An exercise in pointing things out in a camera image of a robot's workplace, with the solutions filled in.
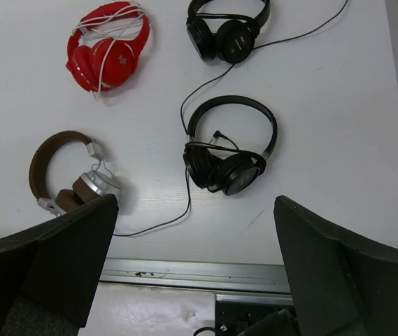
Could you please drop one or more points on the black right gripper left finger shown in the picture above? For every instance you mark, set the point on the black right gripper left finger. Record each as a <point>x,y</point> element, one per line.
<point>49,273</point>

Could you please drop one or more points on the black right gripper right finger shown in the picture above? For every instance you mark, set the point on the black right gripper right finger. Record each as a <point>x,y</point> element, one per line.
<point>341,282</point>

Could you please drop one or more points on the brown silver headphones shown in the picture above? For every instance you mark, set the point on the brown silver headphones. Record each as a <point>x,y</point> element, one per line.
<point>69,170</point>

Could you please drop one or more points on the near black headphones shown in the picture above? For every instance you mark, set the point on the near black headphones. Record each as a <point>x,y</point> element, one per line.
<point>221,169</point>

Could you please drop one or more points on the black headphones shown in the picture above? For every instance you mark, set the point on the black headphones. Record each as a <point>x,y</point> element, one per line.
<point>221,169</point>
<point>233,41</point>

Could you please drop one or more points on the red headphones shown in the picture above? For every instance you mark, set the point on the red headphones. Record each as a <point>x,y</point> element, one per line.
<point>111,60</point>

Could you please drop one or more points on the far black headphones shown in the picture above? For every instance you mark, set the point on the far black headphones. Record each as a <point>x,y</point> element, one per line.
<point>233,41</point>

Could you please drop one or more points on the white front cover panel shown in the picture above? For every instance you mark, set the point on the white front cover panel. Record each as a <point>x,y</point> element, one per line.
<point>120,309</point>

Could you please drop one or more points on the front aluminium rail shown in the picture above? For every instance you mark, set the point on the front aluminium rail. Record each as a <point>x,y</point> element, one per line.
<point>249,278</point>

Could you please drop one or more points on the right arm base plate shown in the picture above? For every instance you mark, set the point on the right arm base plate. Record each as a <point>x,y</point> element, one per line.
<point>252,314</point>

